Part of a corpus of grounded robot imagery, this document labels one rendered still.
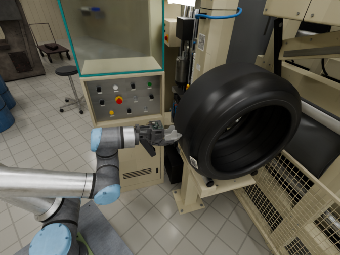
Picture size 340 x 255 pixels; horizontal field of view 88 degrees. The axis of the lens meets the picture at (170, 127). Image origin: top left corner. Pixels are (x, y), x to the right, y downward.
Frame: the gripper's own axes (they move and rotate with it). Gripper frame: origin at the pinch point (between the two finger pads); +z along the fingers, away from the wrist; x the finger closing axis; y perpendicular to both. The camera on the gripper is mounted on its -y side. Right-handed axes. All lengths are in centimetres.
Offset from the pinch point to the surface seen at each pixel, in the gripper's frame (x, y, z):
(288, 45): 17, 39, 57
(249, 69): 2.3, 31.0, 26.2
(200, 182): -5.2, -30.9, 16.3
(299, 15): 5, 51, 42
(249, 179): -7, -33, 49
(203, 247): -11, -116, 38
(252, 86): -8.8, 28.1, 20.7
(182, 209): 25, -115, 31
